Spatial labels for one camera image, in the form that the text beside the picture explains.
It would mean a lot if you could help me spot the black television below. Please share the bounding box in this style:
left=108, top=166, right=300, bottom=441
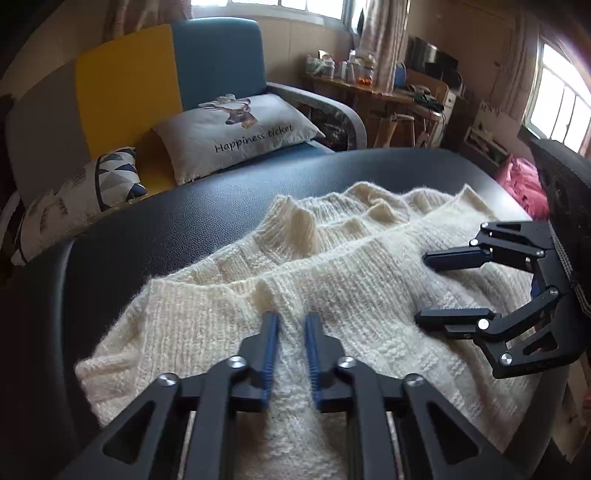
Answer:
left=406, top=36, right=460, bottom=80

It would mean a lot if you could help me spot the row of jars and bottles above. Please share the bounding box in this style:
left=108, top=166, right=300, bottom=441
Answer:
left=305, top=48, right=377, bottom=88

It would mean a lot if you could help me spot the wooden side table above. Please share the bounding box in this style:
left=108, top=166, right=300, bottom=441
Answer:
left=305, top=74, right=444, bottom=149

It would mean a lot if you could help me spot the cream knit sweater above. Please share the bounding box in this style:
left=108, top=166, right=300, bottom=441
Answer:
left=74, top=181, right=544, bottom=480

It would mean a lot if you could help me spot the triangle pattern pillow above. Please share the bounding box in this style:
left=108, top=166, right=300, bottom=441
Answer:
left=10, top=147, right=149, bottom=267

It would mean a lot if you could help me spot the white framed window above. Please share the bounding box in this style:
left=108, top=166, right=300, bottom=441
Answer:
left=521, top=41, right=591, bottom=157
left=189, top=0, right=370, bottom=34

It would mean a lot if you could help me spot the pink patterned curtain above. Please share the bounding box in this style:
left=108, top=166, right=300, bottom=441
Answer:
left=501, top=13, right=544, bottom=126
left=358, top=0, right=411, bottom=92
left=102, top=0, right=195, bottom=43

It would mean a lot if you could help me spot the blue yellow grey sofa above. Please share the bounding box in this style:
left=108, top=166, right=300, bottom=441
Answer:
left=0, top=18, right=369, bottom=268

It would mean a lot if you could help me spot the grey deer print pillow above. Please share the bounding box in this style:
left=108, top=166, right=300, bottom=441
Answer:
left=152, top=93, right=327, bottom=186

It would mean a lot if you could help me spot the red ruffled bedspread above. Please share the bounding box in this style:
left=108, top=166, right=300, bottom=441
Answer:
left=494, top=156, right=551, bottom=221

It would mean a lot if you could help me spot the white low shelf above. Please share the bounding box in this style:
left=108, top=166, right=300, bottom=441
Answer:
left=462, top=100, right=523, bottom=170

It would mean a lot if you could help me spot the small wooden chair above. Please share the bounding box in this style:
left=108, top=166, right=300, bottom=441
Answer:
left=373, top=112, right=417, bottom=149

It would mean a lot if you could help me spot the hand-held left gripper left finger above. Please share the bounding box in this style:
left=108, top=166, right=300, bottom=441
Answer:
left=58, top=312, right=280, bottom=480

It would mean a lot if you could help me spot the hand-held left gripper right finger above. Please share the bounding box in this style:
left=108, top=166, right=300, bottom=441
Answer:
left=305, top=312, right=527, bottom=480

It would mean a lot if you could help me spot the white cabinet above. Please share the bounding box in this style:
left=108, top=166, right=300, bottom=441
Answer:
left=441, top=88, right=468, bottom=149

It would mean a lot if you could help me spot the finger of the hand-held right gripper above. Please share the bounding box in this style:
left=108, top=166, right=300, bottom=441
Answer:
left=422, top=220, right=563, bottom=278
left=414, top=285, right=580, bottom=380

